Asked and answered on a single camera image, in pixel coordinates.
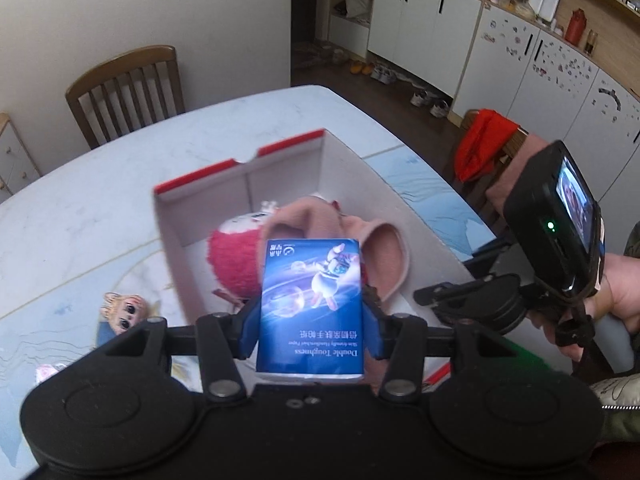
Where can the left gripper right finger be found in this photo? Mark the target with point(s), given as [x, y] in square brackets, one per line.
[373, 324]

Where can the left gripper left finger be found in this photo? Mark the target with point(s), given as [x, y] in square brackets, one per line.
[245, 328]

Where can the white red cardboard box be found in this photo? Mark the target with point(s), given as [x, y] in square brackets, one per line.
[317, 164]

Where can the right hand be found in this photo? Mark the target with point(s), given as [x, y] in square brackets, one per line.
[619, 294]

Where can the pink fleece hat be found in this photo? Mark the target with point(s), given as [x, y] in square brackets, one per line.
[384, 252]

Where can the red fuzzy plush toy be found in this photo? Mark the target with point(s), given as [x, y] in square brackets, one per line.
[232, 249]

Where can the blue mountain print mat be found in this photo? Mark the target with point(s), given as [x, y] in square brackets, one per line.
[426, 192]

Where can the small anime doll figure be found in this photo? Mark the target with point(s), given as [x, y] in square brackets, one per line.
[121, 312]

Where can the wooden chair with clothes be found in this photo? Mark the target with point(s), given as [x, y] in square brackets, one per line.
[475, 193]

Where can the red cloth on chair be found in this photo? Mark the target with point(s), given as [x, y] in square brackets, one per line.
[478, 151]

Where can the white cabinet row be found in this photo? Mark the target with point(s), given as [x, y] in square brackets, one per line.
[486, 57]

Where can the red thermos bottle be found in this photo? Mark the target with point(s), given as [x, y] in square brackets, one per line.
[576, 27]

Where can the white drawer cabinet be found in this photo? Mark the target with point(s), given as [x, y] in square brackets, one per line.
[17, 169]

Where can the black action camera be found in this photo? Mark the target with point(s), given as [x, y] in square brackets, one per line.
[558, 223]

